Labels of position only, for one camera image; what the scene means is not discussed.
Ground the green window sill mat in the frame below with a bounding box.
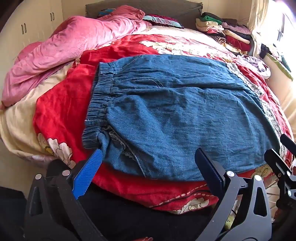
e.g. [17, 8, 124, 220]
[266, 52, 294, 81]

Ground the white wardrobe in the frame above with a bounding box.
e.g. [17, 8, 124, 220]
[5, 0, 86, 61]

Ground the stack of folded clothes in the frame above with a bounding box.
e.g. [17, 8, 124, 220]
[195, 12, 255, 55]

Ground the red floral blanket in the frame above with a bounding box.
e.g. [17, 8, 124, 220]
[32, 34, 296, 215]

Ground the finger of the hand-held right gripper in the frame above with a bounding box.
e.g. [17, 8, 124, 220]
[280, 134, 296, 154]
[264, 148, 296, 209]

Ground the blue denim pants lace trim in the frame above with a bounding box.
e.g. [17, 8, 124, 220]
[82, 54, 284, 182]

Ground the cream fleece blanket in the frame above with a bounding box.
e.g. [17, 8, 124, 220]
[0, 62, 79, 163]

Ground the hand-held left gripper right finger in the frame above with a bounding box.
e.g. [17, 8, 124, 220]
[195, 148, 272, 241]

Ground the dark cloth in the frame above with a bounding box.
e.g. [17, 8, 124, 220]
[76, 181, 214, 241]

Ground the pink duvet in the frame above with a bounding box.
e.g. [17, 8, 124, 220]
[1, 6, 153, 107]

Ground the dark red patterned pillow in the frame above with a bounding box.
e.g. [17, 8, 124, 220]
[142, 14, 184, 29]

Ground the window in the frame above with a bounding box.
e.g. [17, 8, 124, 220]
[266, 0, 296, 47]

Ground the cream curtain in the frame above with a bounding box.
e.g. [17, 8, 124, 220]
[248, 0, 275, 57]

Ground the patterned laundry basket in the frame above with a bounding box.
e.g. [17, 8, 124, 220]
[238, 54, 271, 79]

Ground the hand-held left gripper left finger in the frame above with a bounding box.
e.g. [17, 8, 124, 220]
[24, 149, 103, 241]

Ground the blue patterned pillow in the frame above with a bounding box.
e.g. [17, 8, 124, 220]
[97, 9, 116, 17]

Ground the grey upholstered headboard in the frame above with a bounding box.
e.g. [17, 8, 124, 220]
[85, 0, 204, 24]

